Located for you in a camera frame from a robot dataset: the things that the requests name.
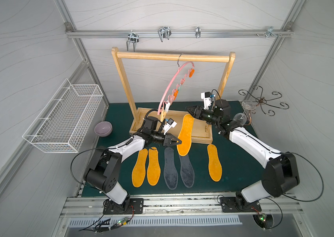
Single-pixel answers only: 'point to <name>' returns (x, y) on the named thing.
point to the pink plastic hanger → (171, 98)
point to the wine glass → (240, 118)
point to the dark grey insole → (187, 172)
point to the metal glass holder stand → (261, 100)
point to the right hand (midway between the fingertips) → (186, 107)
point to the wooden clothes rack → (203, 132)
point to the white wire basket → (60, 126)
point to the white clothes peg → (167, 105)
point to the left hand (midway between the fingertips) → (180, 144)
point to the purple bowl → (103, 129)
